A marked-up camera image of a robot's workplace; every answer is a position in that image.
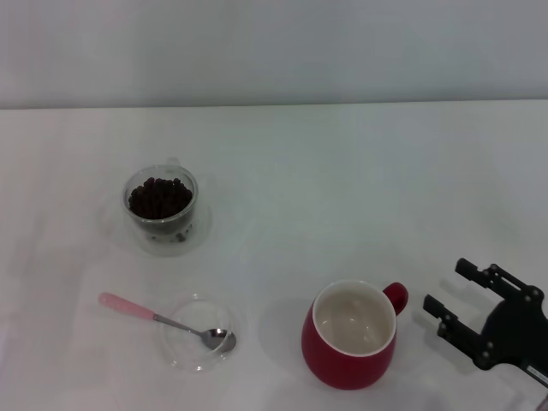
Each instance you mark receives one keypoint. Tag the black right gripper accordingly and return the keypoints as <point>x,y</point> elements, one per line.
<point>518,334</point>

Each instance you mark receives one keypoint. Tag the red mug white inside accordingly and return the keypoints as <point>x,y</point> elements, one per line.
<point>329,364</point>

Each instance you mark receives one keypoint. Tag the pile of dark coffee beans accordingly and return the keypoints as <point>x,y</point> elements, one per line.
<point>160,199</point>

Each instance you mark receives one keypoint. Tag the white tablecloth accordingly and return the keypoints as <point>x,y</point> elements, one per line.
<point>299,192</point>

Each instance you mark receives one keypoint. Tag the clear glass saucer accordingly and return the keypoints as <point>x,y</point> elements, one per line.
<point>201,240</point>

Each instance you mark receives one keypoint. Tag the small clear glass dish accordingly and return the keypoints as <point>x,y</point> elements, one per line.
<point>188,355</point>

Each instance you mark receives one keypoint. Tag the clear double-wall glass cup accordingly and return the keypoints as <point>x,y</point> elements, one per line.
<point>188,214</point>

